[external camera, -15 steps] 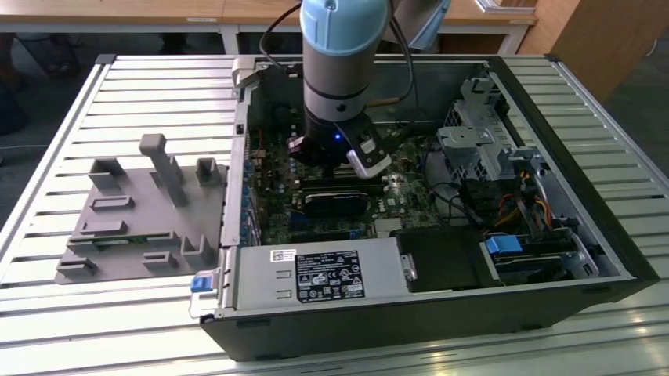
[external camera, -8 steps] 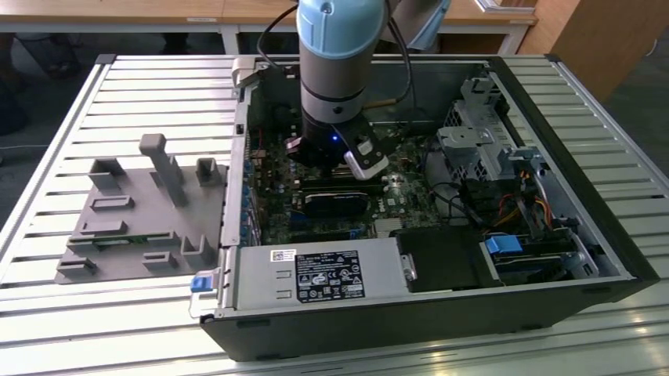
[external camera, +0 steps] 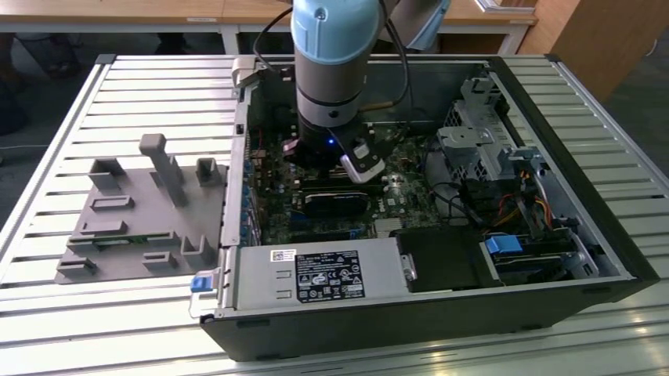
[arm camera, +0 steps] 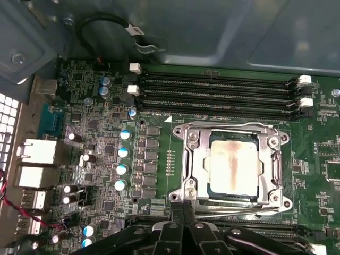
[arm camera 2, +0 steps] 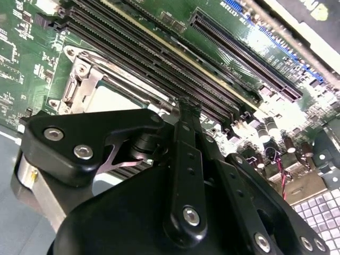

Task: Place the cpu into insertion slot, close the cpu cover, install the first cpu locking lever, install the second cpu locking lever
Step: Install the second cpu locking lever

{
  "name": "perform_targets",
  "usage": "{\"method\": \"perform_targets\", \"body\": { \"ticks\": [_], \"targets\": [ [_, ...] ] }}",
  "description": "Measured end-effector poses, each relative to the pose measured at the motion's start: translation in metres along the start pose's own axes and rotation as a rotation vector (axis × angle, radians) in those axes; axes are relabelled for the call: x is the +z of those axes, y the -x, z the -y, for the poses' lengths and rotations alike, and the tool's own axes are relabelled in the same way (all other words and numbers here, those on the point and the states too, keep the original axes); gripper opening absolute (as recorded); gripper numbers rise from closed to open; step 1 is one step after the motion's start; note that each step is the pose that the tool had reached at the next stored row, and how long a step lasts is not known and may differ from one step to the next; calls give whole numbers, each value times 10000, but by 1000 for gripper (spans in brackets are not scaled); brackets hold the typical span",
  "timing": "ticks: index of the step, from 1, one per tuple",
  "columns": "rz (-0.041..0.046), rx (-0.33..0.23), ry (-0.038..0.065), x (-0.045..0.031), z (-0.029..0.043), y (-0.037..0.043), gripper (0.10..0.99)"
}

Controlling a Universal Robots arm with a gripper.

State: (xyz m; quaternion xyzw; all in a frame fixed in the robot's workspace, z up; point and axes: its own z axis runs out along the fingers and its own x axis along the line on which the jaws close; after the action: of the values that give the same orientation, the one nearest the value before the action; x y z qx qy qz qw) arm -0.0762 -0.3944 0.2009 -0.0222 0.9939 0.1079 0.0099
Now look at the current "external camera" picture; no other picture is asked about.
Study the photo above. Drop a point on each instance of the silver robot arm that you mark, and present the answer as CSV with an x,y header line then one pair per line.
x,y
333,58

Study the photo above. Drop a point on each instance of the black graphics card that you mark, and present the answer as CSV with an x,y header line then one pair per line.
x,y
333,203

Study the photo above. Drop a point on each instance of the green motherboard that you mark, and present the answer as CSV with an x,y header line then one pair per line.
x,y
402,203

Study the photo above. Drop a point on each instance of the small silver heatsink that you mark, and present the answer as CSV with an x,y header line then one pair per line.
x,y
387,226

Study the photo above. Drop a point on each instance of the silver drive cage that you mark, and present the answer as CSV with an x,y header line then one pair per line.
x,y
464,137

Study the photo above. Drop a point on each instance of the silver power supply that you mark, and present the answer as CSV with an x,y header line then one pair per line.
x,y
260,282

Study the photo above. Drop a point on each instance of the black plastic shroud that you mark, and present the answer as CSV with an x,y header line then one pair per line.
x,y
443,258

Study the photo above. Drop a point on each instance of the grey parts rack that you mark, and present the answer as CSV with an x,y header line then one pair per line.
x,y
136,219

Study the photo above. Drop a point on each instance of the blue case latch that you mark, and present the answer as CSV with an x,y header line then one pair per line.
x,y
203,283

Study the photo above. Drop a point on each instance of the green RAM stick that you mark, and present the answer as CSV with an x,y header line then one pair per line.
x,y
140,238

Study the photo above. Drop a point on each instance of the blue disk carrier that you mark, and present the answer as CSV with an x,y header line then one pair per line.
x,y
500,246

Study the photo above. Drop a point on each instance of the black PC case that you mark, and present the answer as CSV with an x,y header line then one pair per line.
x,y
365,333

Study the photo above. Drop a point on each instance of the wooden desk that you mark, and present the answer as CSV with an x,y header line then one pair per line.
x,y
104,9

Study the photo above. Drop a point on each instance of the wooden cabinet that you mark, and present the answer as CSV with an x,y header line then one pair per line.
x,y
601,39

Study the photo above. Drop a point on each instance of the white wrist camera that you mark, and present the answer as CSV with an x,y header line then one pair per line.
x,y
363,166

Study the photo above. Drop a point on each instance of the grey case hinge bracket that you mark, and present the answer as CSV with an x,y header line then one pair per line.
x,y
243,72

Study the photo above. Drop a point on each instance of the white frame object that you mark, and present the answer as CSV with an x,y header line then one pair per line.
x,y
496,3

